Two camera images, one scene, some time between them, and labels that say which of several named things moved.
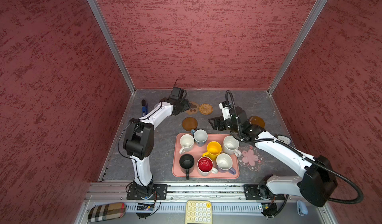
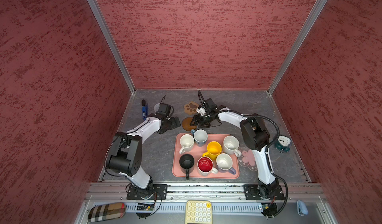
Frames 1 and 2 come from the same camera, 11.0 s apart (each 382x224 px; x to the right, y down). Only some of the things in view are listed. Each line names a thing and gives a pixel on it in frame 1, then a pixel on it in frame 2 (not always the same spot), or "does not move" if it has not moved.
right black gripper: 216,120 → 195,118
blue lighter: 144,107 does not move
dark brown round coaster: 189,123 does not move
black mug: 187,164 does not move
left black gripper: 186,106 → 173,125
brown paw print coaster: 194,108 does not move
